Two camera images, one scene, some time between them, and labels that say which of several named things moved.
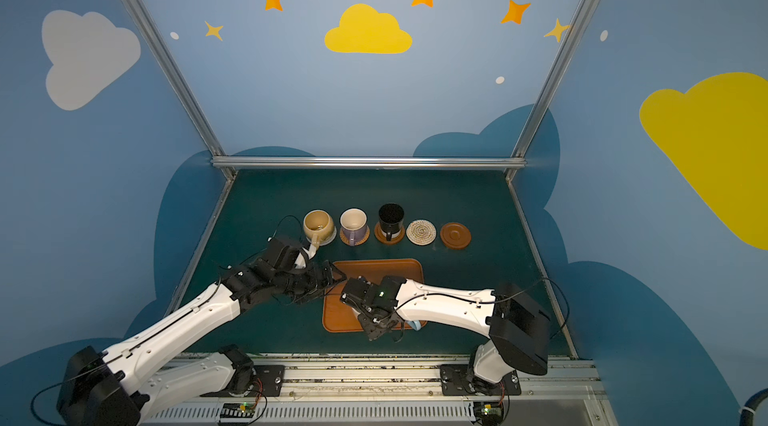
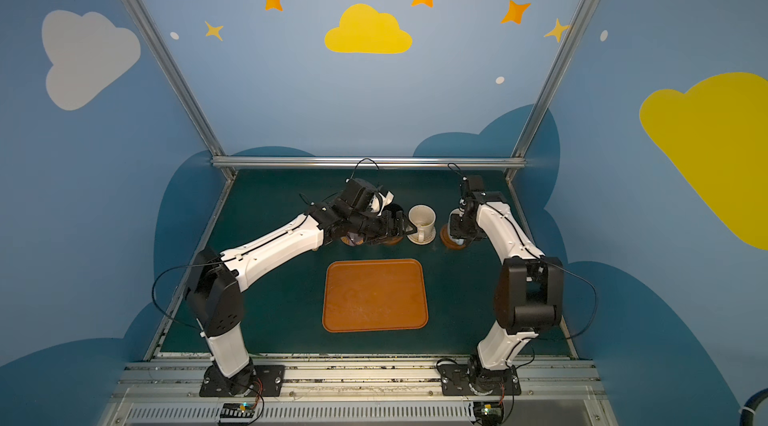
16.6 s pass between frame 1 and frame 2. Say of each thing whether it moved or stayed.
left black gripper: moved
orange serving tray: stayed
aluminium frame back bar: stayed
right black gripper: moved
